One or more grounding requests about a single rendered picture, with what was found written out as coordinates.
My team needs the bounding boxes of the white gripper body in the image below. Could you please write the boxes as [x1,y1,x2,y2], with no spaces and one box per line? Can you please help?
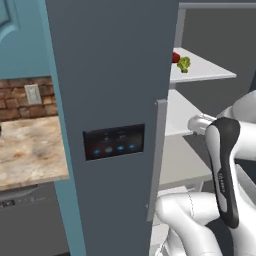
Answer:
[187,113,217,136]

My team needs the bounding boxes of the white fridge shelf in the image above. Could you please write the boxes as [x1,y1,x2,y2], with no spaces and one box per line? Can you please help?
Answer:
[158,134,215,192]
[169,47,238,85]
[164,88,202,137]

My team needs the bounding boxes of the green broccoli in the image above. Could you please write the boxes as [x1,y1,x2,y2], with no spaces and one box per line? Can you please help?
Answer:
[176,56,192,74]

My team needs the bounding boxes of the grey fridge door with screen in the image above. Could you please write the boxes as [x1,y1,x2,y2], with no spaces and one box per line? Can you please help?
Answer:
[44,0,181,256]

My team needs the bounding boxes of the teal side panel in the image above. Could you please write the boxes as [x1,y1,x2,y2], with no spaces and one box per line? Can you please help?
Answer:
[37,0,88,256]

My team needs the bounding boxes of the grey dishwasher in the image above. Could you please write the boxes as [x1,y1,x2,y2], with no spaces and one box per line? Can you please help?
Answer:
[0,181,72,256]

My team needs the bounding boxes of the grey fridge door handle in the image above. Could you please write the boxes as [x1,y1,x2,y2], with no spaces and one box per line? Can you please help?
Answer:
[146,98,169,223]

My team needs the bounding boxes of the white wall socket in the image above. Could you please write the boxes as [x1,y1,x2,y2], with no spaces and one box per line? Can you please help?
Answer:
[23,83,43,106]

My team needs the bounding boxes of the teal wall cupboard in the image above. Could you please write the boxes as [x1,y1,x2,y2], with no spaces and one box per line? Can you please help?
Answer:
[0,0,51,81]

